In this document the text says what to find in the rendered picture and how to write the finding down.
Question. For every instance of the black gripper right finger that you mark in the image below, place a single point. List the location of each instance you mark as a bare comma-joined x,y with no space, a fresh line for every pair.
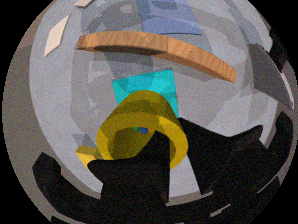
210,153

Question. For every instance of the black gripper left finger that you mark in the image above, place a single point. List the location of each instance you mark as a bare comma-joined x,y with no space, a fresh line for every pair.
149,167

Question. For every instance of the yellow rectangular block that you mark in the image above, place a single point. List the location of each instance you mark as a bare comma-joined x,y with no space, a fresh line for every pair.
85,154

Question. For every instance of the orange wooden bar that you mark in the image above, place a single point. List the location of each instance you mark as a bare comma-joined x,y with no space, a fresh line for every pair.
165,47

